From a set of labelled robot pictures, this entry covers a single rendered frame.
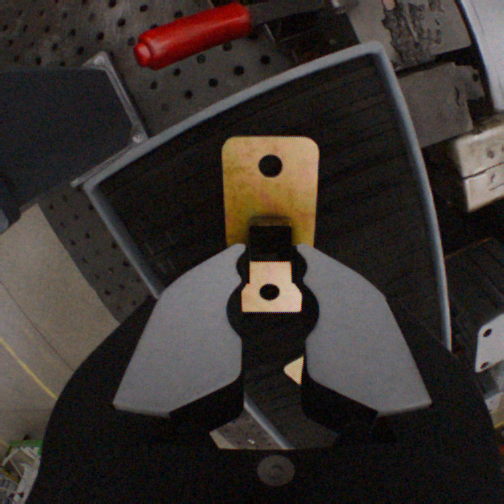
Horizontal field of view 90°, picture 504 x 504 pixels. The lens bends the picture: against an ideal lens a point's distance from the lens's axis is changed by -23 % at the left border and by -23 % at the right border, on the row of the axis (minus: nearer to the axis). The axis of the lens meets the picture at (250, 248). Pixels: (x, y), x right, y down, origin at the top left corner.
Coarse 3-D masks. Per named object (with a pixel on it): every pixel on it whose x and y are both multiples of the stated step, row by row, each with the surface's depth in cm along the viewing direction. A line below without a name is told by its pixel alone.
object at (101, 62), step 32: (96, 64) 47; (0, 96) 23; (32, 96) 28; (64, 96) 35; (96, 96) 43; (128, 96) 51; (0, 128) 23; (32, 128) 28; (64, 128) 33; (96, 128) 41; (128, 128) 51; (0, 160) 23; (32, 160) 27; (64, 160) 34; (96, 160) 44; (0, 192) 21; (32, 192) 29; (0, 224) 21
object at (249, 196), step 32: (224, 160) 13; (256, 160) 13; (288, 160) 12; (224, 192) 13; (256, 192) 13; (288, 192) 13; (256, 224) 13; (288, 224) 13; (256, 256) 13; (288, 256) 13; (256, 288) 15; (288, 288) 15
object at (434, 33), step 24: (360, 0) 16; (384, 0) 15; (408, 0) 15; (432, 0) 14; (336, 24) 19; (360, 24) 16; (384, 24) 16; (408, 24) 16; (432, 24) 15; (456, 24) 15; (288, 48) 48; (312, 48) 37; (336, 48) 23; (384, 48) 17; (408, 48) 16; (432, 48) 16; (456, 48) 16
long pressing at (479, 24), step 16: (464, 0) 19; (480, 0) 19; (496, 0) 18; (464, 16) 20; (480, 16) 20; (496, 16) 19; (480, 32) 20; (496, 32) 20; (480, 48) 21; (496, 48) 21; (480, 64) 22; (496, 64) 22; (480, 80) 24; (496, 80) 22; (496, 96) 23; (496, 368) 44
